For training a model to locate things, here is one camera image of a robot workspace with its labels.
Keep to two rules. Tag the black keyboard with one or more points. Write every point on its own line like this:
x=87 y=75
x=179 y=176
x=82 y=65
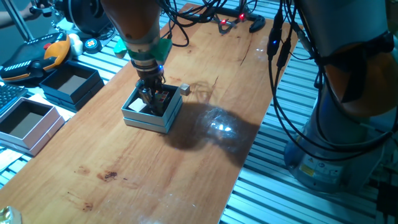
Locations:
x=11 y=95

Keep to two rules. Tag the black filament spool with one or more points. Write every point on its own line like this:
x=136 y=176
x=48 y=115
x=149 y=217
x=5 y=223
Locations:
x=87 y=15

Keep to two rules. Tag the wooden board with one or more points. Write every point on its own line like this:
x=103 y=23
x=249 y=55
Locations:
x=124 y=186

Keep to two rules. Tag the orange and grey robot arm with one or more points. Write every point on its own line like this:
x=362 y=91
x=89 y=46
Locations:
x=136 y=18

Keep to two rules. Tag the person forearm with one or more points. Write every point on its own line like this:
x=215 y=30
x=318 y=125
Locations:
x=9 y=18

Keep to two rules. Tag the small grey metal cube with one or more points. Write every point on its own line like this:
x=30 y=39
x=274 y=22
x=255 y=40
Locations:
x=185 y=89

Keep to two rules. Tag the gold foil bag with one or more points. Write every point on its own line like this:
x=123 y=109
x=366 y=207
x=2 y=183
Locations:
x=9 y=216

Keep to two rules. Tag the aluminium frame post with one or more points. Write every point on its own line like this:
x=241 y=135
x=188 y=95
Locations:
x=18 y=21

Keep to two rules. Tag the small Rubik's cube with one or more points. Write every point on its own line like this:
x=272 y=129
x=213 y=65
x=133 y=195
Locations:
x=163 y=97

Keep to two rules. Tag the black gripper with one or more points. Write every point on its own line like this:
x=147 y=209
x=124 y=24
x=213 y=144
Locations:
x=150 y=81

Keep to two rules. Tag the round black disc orange logo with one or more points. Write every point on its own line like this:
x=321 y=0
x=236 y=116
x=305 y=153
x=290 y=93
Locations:
x=92 y=45

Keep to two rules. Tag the pale square wooden block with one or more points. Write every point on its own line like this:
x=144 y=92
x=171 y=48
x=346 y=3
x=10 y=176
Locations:
x=136 y=105

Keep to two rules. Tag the black curved device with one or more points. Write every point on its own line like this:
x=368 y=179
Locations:
x=256 y=23

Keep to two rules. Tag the white figure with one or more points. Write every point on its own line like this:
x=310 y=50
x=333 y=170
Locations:
x=76 y=45

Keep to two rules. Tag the pink gift box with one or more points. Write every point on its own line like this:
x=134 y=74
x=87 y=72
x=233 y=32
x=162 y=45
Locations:
x=40 y=133

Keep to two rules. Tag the dark blue gift box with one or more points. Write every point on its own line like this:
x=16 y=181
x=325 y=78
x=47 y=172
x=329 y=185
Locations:
x=56 y=93

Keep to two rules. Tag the orange and black teach pendant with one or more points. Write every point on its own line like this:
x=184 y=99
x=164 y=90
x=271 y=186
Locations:
x=56 y=53

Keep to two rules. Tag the light blue gift box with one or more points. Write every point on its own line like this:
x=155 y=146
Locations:
x=146 y=119

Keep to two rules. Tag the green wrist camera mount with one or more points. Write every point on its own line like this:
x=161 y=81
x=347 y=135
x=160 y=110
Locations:
x=161 y=49

